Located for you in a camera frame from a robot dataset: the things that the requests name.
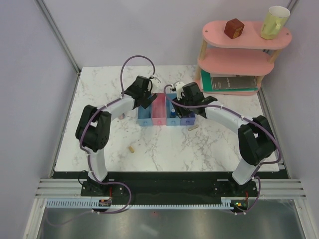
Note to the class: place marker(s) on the yellow green mug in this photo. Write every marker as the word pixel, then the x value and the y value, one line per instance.
pixel 275 20

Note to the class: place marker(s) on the dark setup guide booklet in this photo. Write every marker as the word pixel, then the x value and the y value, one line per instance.
pixel 234 83

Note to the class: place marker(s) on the white chalk stick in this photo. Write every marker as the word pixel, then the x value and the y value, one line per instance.
pixel 193 127

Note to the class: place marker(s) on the cyan drawer bin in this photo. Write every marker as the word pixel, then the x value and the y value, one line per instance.
pixel 171 118

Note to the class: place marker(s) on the white cable duct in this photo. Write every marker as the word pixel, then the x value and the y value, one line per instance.
pixel 98 204

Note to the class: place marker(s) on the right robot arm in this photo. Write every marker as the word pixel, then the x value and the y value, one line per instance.
pixel 256 140

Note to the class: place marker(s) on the pink cap bottle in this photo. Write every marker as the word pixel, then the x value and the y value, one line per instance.
pixel 121 115

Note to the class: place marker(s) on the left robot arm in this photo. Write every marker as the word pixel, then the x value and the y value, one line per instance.
pixel 93 130

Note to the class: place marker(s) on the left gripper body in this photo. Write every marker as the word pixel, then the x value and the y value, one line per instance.
pixel 146 102

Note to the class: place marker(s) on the blue cap stamp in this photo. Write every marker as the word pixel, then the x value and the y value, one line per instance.
pixel 172 113

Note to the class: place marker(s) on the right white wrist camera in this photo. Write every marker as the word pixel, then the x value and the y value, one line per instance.
pixel 178 88

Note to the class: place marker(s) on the pink drawer bin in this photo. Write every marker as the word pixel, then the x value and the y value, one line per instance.
pixel 159 110

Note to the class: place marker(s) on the pink three tier shelf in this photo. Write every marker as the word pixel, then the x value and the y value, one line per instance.
pixel 249 54

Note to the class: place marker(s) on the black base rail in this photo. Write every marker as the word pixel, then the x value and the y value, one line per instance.
pixel 177 187

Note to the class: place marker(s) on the light blue drawer bin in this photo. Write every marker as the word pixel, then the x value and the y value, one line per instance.
pixel 144 116

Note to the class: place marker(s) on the brown cube box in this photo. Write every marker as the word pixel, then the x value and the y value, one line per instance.
pixel 234 28

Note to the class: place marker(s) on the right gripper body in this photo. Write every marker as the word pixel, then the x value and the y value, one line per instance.
pixel 182 110

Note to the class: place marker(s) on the purple drawer bin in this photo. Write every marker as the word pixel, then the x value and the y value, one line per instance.
pixel 188 120

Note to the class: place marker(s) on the green folder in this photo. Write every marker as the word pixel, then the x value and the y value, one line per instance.
pixel 207 82

